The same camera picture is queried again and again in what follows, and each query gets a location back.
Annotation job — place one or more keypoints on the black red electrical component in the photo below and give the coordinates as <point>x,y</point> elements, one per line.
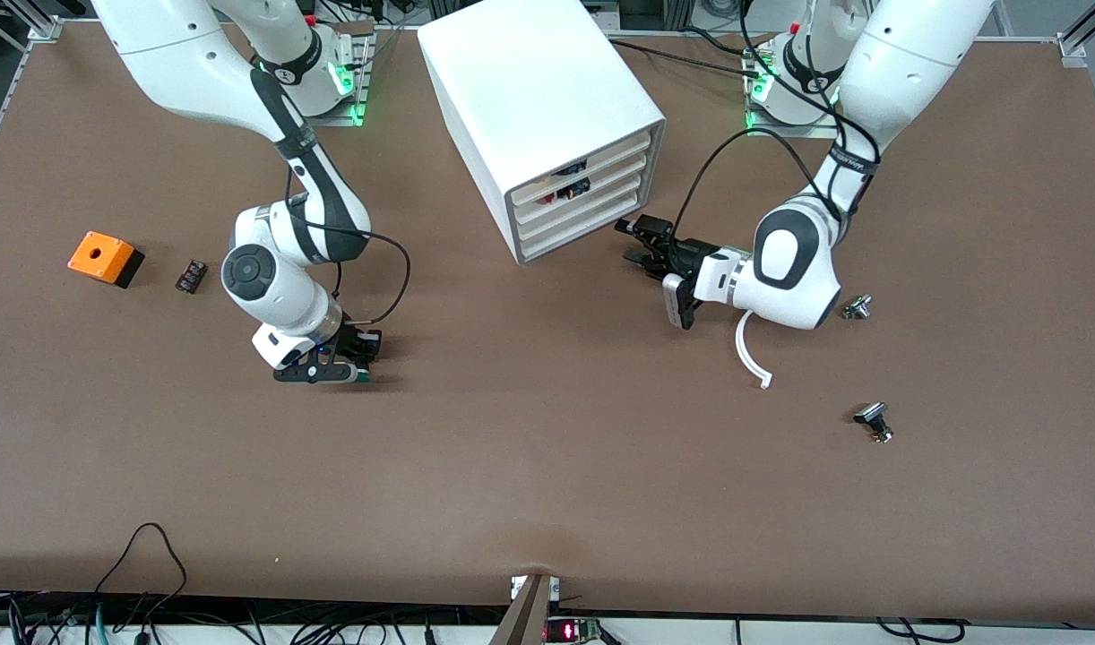
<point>574,189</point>
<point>573,167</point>

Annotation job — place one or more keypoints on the black red display device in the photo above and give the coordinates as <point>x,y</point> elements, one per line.
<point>570,632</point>

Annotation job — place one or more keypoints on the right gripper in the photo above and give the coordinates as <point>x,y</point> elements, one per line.
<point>361,343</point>

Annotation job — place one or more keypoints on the green push button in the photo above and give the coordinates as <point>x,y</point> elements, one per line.
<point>364,377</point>

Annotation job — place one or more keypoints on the aluminium frame profile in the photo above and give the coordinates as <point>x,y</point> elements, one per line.
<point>1085,31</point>
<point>44,29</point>

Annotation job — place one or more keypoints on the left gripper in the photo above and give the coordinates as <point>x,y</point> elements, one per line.
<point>688,254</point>

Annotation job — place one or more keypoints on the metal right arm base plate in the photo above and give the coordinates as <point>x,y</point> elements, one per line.
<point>332,119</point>

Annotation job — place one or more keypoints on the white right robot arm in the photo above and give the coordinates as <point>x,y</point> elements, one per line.
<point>180,63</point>

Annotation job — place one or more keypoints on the white drawer cabinet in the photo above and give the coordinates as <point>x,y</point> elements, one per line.
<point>530,90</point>

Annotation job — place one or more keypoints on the white curved plastic arc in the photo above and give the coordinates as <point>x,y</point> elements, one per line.
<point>741,354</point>

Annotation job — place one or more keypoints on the small black terminal block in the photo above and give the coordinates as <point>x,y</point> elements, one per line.
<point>192,276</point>

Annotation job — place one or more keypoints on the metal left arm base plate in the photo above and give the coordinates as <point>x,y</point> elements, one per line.
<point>780,131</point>

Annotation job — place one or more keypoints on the white plastic drawer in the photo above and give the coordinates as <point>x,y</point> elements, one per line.
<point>610,162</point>
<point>610,183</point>
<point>610,202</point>
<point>574,235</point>

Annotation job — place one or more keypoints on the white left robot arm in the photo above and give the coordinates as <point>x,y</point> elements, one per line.
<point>915,54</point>

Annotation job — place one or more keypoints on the orange button box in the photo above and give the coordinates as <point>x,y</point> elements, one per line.
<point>99,253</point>

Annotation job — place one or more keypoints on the black silver key switch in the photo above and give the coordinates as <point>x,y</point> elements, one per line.
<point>873,419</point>

